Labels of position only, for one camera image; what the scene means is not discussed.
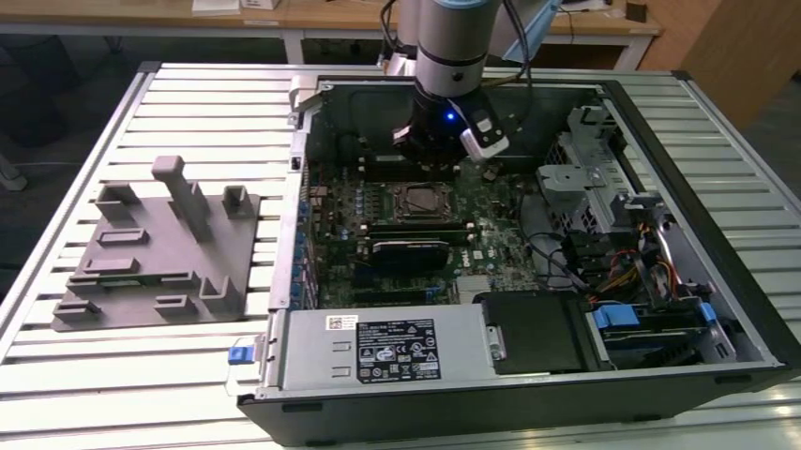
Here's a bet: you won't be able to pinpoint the grey furniture leg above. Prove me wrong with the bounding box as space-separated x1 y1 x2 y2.
0 154 31 192

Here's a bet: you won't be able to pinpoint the orange yellow power wires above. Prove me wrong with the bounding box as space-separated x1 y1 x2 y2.
600 247 681 306

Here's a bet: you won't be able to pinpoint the black PC case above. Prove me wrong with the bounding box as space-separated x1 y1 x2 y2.
235 74 801 446

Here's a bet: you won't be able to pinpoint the silver chipset heatsink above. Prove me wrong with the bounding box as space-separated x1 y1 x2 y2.
456 276 493 306

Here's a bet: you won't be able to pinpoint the blue disk carrier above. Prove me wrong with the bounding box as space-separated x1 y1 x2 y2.
593 302 719 335

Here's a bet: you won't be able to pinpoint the silver CPU chip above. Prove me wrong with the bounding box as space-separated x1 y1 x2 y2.
404 189 444 213

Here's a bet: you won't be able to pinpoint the black camera cable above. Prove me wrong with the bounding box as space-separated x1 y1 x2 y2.
500 0 537 137
481 68 534 89

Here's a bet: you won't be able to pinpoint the metal socket cover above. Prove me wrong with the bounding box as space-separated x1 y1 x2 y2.
390 182 457 222

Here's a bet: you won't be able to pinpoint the CPU socket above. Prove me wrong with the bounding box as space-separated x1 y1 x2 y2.
387 180 458 226

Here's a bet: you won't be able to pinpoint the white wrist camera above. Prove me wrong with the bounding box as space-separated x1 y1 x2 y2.
458 108 512 164

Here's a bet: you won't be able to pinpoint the grey power supply unit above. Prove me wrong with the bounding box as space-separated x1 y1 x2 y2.
274 303 497 391

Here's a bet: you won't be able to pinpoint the black plastic shroud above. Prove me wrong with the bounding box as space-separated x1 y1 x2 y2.
481 289 612 376

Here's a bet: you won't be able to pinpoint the green motherboard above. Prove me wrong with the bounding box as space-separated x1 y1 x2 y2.
298 157 550 311

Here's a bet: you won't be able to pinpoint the grey parts rack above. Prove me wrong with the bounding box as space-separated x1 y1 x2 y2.
50 155 263 333

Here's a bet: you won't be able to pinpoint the green RAM stick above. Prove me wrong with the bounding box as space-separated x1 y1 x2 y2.
371 229 470 242

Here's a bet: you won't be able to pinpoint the white paper box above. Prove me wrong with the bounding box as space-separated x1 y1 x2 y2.
190 0 243 16

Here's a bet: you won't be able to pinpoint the brown wooden cabinet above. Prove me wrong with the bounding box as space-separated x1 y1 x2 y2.
641 0 801 137

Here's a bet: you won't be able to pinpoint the black graphics card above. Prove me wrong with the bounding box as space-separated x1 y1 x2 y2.
370 238 452 276

